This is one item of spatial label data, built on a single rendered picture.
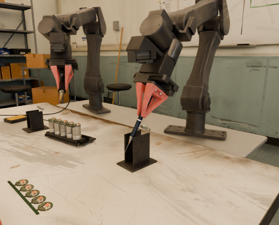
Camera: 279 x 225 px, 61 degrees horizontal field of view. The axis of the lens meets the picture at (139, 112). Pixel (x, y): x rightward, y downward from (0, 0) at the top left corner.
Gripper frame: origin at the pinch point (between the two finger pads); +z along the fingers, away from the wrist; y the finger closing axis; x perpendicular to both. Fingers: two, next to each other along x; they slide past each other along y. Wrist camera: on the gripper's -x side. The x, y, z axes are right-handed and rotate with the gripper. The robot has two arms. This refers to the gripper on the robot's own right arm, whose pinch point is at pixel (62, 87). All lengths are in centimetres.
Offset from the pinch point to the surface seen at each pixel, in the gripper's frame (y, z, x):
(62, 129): 0.7, 15.6, -5.6
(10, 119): -22.0, 5.4, 18.4
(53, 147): -1.5, 21.1, -6.9
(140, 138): 20.8, 22.5, -24.1
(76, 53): -29, -236, 398
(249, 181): 42, 34, -30
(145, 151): 22.2, 25.4, -21.4
